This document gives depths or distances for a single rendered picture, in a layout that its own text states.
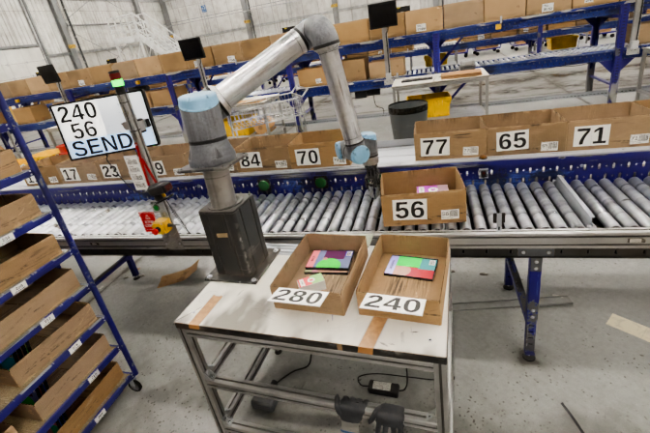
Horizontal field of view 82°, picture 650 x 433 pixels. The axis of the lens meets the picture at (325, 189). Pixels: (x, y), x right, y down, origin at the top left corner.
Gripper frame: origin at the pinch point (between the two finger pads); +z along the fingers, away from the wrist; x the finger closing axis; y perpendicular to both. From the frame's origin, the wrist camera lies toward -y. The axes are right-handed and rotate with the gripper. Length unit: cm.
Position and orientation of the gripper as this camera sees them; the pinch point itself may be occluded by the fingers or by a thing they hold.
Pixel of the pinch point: (375, 196)
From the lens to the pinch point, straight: 208.2
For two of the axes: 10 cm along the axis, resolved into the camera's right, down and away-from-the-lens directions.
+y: -2.4, 4.2, -8.8
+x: 9.6, -0.5, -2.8
